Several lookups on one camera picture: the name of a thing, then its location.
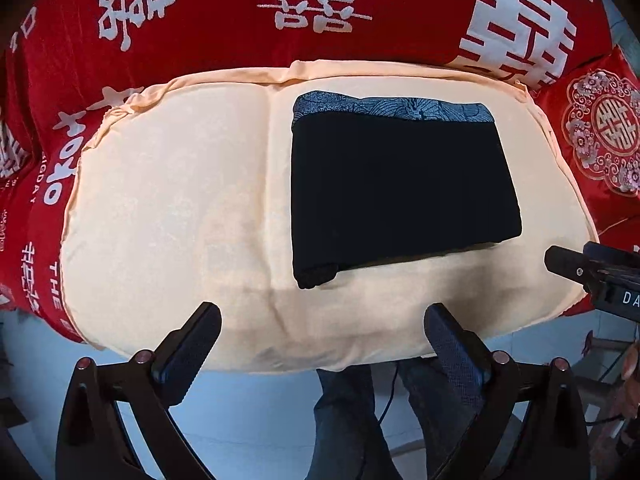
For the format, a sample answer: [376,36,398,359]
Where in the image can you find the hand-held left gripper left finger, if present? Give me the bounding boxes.
[55,301,223,480]

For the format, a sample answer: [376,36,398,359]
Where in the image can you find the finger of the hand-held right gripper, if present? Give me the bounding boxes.
[544,245,608,292]

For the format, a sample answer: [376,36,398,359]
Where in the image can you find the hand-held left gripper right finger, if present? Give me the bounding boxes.
[423,303,601,480]

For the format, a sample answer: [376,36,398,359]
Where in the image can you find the black pants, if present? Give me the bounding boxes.
[291,91,524,290]

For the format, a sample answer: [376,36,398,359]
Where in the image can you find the metal rack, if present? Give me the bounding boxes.
[575,327,640,443]

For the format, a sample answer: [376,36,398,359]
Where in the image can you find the person's right leg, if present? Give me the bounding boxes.
[397,356,483,480]

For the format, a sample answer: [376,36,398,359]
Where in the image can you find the person's leg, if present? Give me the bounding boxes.
[304,364,377,480]
[397,356,483,480]

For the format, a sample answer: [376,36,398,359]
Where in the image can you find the person's left leg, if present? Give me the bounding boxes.
[304,364,377,480]

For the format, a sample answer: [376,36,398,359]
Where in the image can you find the red embroidered pillow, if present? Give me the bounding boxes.
[545,44,640,227]

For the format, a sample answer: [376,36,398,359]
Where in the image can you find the cream cushion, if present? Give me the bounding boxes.
[60,59,601,374]

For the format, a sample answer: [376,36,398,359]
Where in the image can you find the red printed blanket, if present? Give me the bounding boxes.
[0,0,640,346]

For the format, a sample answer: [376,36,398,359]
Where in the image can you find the black cable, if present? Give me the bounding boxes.
[376,360,402,428]

